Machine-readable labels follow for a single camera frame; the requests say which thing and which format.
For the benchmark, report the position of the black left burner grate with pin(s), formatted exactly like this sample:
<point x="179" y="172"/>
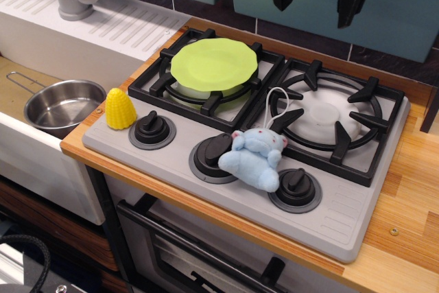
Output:
<point x="222" y="110"/>

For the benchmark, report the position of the black burner grate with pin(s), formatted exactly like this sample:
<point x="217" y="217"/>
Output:
<point x="222" y="110"/>
<point x="338" y="123"/>

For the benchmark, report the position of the grey toy stove top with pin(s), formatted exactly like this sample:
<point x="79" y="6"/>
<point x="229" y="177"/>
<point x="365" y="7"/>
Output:
<point x="336" y="227"/>

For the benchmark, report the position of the steel pot with handle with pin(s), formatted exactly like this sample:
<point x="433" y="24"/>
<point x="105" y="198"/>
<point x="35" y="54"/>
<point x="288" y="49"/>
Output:
<point x="60" y="107"/>

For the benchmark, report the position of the black stove knob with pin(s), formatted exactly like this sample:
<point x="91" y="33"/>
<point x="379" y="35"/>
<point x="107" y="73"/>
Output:
<point x="152" y="132"/>
<point x="299" y="192"/>
<point x="204" y="157"/>

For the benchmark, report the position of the light blue stuffed hippo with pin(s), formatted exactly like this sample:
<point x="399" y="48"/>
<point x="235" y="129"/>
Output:
<point x="255" y="155"/>

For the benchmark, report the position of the green plastic plate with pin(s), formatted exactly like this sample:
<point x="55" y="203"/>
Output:
<point x="214" y="64"/>

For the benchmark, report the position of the black right burner grate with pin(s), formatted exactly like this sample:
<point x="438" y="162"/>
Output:
<point x="338" y="123"/>

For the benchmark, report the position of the yellow toy corn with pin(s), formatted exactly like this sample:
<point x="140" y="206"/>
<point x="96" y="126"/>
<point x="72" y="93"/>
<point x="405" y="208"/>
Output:
<point x="120" y="111"/>

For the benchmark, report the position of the toy oven door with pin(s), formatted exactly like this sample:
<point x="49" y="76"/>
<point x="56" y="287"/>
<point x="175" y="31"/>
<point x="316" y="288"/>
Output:
<point x="187" y="254"/>

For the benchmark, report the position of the black right stove knob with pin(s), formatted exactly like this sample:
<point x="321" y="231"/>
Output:
<point x="299" y="192"/>

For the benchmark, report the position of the black middle stove knob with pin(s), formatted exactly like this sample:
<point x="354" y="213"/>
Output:
<point x="204" y="157"/>

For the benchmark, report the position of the white toy sink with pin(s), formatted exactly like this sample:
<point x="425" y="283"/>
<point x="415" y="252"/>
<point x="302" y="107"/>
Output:
<point x="106" y="47"/>

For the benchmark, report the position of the black left stove knob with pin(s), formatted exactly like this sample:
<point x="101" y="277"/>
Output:
<point x="152" y="132"/>

